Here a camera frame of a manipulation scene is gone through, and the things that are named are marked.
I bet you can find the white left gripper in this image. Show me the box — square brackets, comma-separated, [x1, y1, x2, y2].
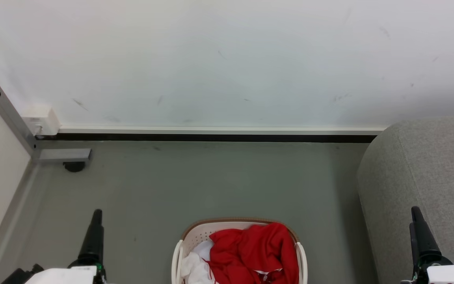
[25, 209, 106, 284]

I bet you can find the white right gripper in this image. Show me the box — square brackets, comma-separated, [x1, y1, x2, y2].
[400, 206, 454, 284]

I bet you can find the red white striped jersey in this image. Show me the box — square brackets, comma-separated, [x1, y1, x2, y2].
[180, 240, 285, 284]

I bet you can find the red knit garment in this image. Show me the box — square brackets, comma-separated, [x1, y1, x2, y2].
[208, 222, 300, 284]

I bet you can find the white plastic laundry basket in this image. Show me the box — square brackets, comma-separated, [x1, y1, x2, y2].
[171, 217, 309, 284]

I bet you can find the grey fabric sofa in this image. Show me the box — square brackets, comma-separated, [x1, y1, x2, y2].
[356, 116, 454, 284]

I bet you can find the grey aluminium foot bar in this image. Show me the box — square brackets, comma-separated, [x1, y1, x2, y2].
[32, 148, 92, 164]

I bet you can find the black baseboard strip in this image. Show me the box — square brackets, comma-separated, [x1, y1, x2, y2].
[35, 133, 380, 144]

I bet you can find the black frame foot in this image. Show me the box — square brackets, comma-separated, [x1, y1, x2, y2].
[63, 161, 86, 173]

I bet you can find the white wall box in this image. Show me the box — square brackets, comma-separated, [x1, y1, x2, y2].
[21, 106, 61, 136]

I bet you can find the grey aluminium frame post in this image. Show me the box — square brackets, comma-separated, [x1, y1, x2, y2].
[0, 76, 40, 158]

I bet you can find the white cable duct strip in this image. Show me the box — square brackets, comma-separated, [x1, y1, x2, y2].
[58, 126, 387, 135]

